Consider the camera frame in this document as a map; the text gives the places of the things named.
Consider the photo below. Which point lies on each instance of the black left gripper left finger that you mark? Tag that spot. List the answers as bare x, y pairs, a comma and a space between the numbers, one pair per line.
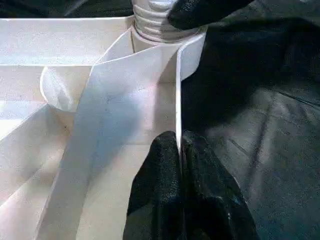
157, 185

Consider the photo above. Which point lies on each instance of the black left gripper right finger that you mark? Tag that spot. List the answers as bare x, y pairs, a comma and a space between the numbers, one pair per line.
210, 195

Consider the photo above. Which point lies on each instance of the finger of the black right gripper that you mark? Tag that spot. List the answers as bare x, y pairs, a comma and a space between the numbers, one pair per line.
200, 12

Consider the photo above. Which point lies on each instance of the white plastic table leg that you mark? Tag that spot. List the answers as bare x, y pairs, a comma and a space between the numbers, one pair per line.
150, 25

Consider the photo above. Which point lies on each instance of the white plastic table top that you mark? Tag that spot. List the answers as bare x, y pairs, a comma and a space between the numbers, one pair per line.
75, 125

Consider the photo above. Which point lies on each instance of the black work mat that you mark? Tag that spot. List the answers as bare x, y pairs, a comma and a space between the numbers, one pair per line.
250, 112

